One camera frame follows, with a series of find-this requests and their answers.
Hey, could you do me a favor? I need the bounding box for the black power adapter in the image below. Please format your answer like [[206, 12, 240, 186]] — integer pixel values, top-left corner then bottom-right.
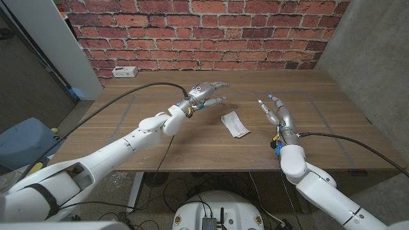
[[275, 218, 293, 230]]

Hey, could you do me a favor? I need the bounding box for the white power strip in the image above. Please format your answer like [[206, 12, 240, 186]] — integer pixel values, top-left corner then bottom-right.
[[111, 66, 139, 79]]

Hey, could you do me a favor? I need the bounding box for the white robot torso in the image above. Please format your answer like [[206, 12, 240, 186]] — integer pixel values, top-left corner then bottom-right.
[[171, 190, 265, 230]]

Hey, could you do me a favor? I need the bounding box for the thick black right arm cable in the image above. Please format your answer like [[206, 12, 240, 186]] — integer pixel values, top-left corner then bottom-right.
[[297, 132, 409, 178]]

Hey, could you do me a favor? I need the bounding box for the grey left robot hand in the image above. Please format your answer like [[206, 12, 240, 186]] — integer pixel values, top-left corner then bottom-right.
[[177, 81, 230, 113]]

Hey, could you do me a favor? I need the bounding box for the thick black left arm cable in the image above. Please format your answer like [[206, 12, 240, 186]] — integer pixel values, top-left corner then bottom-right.
[[19, 82, 190, 181]]

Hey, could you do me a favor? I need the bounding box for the printed red brick backdrop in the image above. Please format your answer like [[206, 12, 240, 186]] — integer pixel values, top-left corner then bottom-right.
[[60, 0, 351, 87]]

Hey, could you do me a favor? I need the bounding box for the white upright panel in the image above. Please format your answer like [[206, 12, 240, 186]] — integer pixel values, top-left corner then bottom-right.
[[2, 0, 104, 102]]

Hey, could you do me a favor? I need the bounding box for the yellow flat object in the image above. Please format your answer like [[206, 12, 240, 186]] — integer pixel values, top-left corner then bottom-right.
[[27, 162, 44, 175]]

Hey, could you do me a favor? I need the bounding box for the white receipt paper strip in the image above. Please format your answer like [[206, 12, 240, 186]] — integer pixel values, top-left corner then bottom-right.
[[220, 111, 251, 139]]

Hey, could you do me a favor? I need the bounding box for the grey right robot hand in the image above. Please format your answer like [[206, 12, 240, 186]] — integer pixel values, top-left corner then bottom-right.
[[257, 93, 300, 146]]

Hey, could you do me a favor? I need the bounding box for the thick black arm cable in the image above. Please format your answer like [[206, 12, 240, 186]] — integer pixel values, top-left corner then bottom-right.
[[19, 82, 190, 181], [297, 132, 409, 178]]

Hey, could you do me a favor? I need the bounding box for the blue plastic bin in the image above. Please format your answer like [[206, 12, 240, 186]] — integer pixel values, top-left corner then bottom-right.
[[0, 117, 61, 170]]

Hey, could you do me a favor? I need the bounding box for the white table leg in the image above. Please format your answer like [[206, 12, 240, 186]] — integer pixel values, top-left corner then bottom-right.
[[126, 171, 144, 214]]

